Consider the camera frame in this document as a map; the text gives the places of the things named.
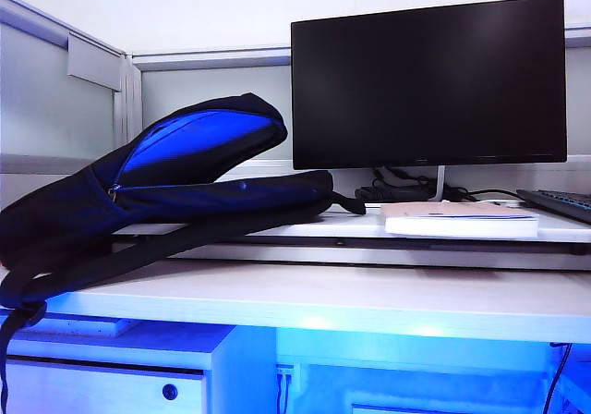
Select white paperback book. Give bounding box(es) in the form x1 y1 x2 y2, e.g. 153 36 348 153
379 201 540 239

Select white desk riser platform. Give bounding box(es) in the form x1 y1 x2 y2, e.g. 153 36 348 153
113 201 591 272

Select dark navy backpack blue lining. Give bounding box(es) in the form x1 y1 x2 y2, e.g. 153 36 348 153
0 91 368 414

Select white monitor stand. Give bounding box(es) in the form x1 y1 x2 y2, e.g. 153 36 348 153
427 164 456 203

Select black flat computer monitor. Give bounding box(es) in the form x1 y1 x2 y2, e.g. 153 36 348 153
290 0 568 171

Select grey partition hanger panel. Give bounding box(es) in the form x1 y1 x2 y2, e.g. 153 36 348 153
66 31 125 93

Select grey cubicle partition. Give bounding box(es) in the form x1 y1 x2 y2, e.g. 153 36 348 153
0 0 591 202

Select white drawer cabinet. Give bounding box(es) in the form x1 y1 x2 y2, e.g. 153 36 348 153
0 314 278 414

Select black computer keyboard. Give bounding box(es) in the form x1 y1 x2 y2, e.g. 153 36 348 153
515 188 591 225

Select black power adapter with cords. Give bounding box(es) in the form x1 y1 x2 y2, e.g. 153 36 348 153
354 166 438 203

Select white socket with cables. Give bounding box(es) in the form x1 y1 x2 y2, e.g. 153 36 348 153
275 362 296 414

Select thin black desk cable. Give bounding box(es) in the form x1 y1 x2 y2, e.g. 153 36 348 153
454 187 525 202

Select black hanging cable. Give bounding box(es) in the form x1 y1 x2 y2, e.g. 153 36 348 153
540 341 576 414

